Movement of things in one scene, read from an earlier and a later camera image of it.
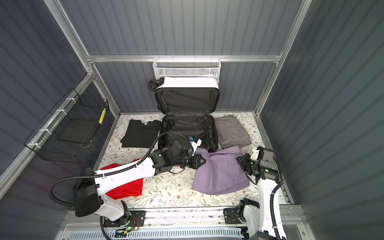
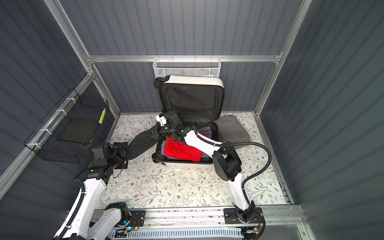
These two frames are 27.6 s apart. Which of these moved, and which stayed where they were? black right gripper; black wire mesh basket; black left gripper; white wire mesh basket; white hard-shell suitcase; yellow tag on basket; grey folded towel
Moved: black right gripper; black left gripper
Stayed: white wire mesh basket; black wire mesh basket; grey folded towel; yellow tag on basket; white hard-shell suitcase
